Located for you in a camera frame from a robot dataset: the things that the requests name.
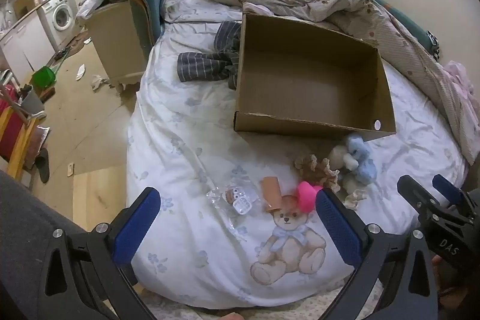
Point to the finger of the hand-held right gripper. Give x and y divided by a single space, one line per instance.
414 192
450 190

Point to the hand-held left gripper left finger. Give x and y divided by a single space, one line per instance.
137 226

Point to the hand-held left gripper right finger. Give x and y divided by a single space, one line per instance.
337 230

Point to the beige lace scrunchie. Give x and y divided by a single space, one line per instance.
356 198

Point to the cream fluffy scrunchie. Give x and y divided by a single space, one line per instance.
350 184

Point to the pink plush toy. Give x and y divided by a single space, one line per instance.
305 192

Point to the blue fluffy scrunchie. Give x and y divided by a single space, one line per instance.
365 170
357 146

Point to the clear packet of hair clips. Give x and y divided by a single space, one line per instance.
240 202

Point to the brown cardboard box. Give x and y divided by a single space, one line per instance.
307 80

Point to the person's right hand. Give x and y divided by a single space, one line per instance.
438 267

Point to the white teddy print bedsheet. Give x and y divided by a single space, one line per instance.
180 140

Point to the light pink crumpled cloth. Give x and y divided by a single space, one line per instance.
459 80

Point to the dark slipper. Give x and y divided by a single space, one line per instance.
43 164

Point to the yellow wooden chair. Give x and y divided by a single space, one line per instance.
20 143

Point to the black patterned cloth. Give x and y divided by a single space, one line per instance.
433 42

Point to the crumpled white tissue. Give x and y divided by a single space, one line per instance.
99 82
80 72

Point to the grey bin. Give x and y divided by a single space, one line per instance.
32 102

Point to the teal padded headboard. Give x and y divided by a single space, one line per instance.
401 20

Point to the grey striped garment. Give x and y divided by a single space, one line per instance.
202 65

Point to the green dustpan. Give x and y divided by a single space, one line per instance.
43 76

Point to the beige nightstand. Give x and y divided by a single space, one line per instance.
116 42

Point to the white cabinet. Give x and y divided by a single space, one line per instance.
26 42

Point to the teal cushion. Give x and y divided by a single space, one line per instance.
146 5

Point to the white washing machine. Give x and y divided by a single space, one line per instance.
58 12

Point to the white plastic bag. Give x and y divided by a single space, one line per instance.
90 3

